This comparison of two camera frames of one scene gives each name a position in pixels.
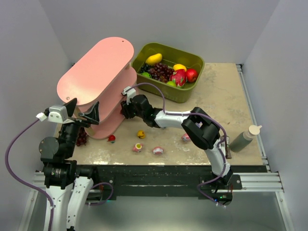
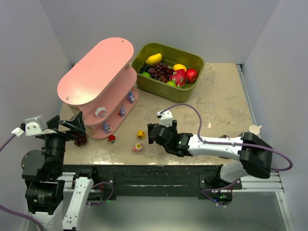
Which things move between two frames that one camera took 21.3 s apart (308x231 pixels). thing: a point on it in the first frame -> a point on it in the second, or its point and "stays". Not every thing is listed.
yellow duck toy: [141, 134] stays
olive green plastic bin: [177, 73] stays
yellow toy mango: [154, 59] stays
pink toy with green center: [137, 147] stays
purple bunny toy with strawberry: [199, 124] -> [107, 128]
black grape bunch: [146, 68] stays
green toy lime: [147, 74] stays
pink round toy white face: [158, 150] -> [100, 112]
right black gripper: [128, 110] -> [156, 134]
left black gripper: [78, 121] -> [57, 131]
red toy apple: [191, 75] stays
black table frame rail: [109, 181] stays
